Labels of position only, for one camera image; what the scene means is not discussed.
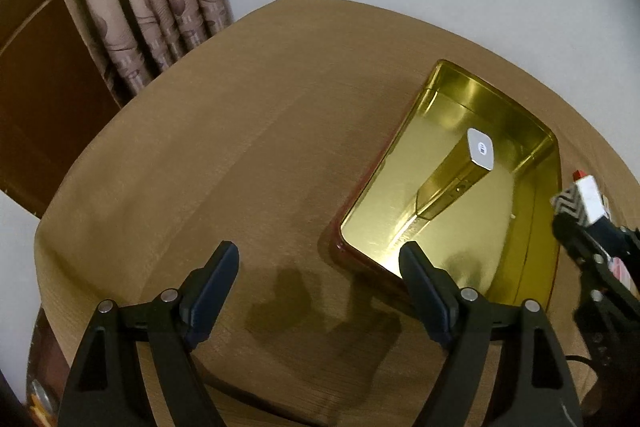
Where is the zigzag patterned block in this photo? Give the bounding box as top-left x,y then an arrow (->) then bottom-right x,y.
550,169 -> 612,228

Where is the black cable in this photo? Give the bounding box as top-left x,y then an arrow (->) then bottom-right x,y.
565,353 -> 608,369

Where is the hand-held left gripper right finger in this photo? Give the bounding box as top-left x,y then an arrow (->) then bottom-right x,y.
398,241 -> 586,427

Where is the brown wooden door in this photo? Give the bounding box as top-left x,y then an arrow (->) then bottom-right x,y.
0,0 -> 123,220

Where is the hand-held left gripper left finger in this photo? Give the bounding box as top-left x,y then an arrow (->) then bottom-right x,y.
59,241 -> 240,427

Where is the gold metal tin box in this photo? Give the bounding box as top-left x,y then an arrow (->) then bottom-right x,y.
330,59 -> 561,308

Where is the gold lighter with white cap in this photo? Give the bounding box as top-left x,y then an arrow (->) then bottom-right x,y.
414,127 -> 496,222

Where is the orange patterned object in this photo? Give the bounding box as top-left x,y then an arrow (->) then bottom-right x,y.
27,377 -> 58,427

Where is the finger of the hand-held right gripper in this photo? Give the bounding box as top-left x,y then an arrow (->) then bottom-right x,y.
551,206 -> 613,265
602,217 -> 640,258

